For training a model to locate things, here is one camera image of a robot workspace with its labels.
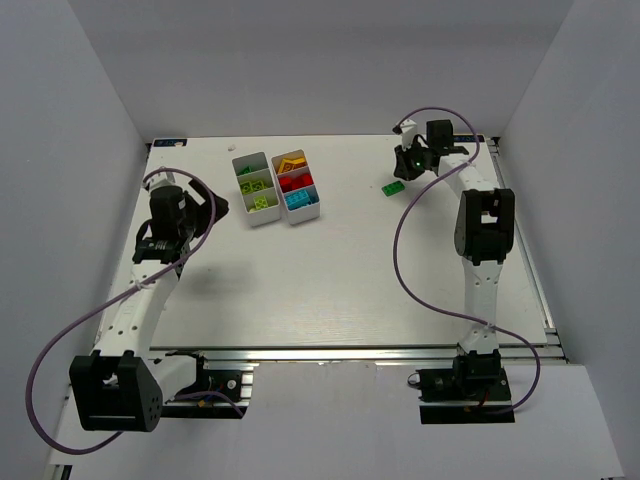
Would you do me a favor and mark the long dark green lego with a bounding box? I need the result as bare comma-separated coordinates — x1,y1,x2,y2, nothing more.
381,181,405,197

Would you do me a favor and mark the lime square lego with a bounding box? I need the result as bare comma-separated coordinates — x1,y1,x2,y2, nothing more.
251,180,266,192
240,181,254,195

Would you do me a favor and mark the pale lime small lego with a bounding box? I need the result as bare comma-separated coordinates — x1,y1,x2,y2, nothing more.
253,196,270,211

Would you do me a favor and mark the small dark green lego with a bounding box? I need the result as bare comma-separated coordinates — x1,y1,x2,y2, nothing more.
238,166,254,176

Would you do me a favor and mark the red curved lego brick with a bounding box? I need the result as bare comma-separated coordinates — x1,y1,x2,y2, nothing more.
279,177,297,193

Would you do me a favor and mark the orange yellow lego brick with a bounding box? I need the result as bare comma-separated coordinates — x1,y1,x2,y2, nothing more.
277,156,307,175

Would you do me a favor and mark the red lego piece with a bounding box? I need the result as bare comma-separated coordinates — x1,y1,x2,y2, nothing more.
294,173,314,190

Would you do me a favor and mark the long cyan lego brick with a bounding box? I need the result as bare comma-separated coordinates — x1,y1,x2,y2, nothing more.
284,189,315,211

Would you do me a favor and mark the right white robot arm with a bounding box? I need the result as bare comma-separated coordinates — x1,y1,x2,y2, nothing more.
394,120,515,356

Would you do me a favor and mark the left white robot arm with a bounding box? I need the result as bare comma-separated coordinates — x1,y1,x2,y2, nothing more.
69,175,228,432

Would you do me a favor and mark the right blue table label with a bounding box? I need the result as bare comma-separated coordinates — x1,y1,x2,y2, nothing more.
454,134,485,143

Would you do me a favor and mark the blue table label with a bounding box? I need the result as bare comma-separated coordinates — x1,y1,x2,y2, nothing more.
152,138,188,148
454,134,485,143

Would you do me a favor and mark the left blue table label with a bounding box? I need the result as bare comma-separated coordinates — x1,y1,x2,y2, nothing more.
152,138,188,148

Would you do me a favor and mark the left white divided container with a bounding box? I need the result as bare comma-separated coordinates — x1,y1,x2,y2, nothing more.
232,152,281,227

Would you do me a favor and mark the white divided container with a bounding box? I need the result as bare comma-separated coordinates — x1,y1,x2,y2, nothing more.
232,152,281,227
271,149,320,225

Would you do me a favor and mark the right white divided container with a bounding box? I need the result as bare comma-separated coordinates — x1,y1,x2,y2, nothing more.
271,149,320,225

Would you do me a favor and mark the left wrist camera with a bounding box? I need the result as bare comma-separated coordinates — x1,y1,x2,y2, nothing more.
142,172,175,193

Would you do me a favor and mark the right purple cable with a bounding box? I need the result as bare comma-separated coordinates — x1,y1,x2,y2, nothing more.
392,106,542,415

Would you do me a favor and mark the purple cable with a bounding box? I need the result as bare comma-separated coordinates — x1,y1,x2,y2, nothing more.
24,168,219,455
392,106,542,415

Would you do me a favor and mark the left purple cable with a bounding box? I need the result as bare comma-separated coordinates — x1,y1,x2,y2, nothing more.
24,168,219,455

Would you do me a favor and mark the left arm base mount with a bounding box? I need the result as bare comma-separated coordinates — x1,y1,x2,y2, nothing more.
152,351,248,420

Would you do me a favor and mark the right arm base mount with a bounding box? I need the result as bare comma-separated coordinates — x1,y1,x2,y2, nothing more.
407,350,515,425

